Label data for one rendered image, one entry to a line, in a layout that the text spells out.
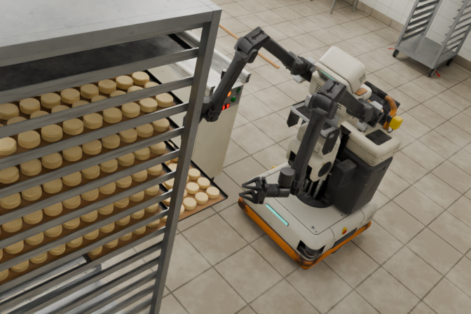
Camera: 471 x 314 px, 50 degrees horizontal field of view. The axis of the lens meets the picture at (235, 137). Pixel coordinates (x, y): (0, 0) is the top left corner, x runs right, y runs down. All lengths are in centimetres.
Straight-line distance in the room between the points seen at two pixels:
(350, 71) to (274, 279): 130
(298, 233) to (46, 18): 214
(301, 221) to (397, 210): 104
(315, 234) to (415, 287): 78
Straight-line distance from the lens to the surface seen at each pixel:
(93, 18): 118
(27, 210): 140
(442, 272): 361
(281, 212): 303
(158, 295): 212
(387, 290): 330
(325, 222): 307
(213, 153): 319
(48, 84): 118
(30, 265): 164
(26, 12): 118
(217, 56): 305
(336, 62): 247
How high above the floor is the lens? 235
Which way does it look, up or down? 37 degrees down
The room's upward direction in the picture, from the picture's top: 15 degrees clockwise
